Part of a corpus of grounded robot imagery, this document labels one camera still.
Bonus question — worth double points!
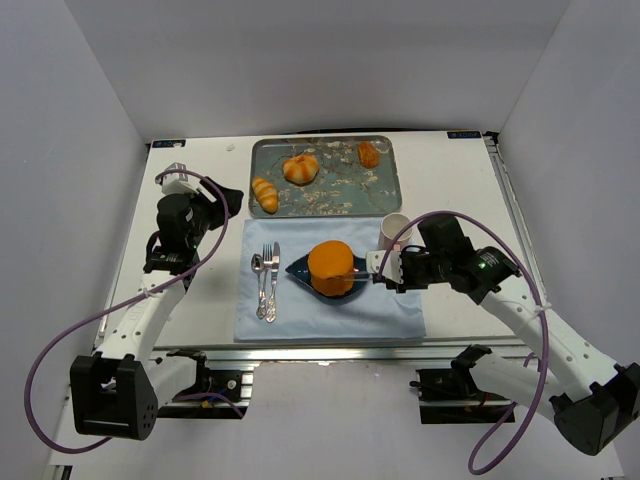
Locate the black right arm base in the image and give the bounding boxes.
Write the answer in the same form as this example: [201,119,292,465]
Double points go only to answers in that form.
[409,368,511,425]

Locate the pink ceramic mug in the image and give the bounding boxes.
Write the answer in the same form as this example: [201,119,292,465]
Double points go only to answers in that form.
[378,213,412,251]

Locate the floral metal tray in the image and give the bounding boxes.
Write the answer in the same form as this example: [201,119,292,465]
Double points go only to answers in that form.
[249,134,402,218]

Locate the small brown pastry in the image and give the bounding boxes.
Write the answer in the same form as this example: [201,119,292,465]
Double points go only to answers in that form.
[358,141,380,169]

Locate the orange cylindrical cake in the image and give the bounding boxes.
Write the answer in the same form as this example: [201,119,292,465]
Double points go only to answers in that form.
[308,240,354,297]

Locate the light blue cloth placemat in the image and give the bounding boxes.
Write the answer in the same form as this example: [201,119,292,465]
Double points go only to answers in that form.
[234,217,426,342]

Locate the silver fork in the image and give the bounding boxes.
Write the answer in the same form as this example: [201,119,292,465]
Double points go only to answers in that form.
[261,243,273,318]

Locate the dark blue leaf plate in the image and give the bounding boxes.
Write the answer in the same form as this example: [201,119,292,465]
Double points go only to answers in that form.
[285,254,368,305]

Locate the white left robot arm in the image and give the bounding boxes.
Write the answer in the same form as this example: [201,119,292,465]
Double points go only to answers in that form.
[70,172,243,440]

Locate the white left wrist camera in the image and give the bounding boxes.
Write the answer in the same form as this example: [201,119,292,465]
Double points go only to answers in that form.
[155,162,200,195]

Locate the silver metal tongs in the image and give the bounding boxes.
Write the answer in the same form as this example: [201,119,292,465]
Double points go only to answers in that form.
[343,270,376,282]

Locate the round knotted bread bun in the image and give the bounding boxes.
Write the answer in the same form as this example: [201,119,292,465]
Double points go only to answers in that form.
[282,153,319,185]

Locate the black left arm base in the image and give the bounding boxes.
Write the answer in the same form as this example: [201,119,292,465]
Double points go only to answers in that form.
[147,349,249,420]

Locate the silver spoon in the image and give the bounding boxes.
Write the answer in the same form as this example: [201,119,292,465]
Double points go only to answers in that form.
[251,253,266,319]

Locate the silver table knife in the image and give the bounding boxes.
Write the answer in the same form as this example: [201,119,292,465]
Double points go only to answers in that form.
[266,242,280,323]

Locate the striped long bread roll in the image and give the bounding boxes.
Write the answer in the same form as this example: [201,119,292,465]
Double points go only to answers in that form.
[252,176,279,214]

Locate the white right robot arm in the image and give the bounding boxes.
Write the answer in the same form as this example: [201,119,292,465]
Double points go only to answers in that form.
[375,211,639,456]

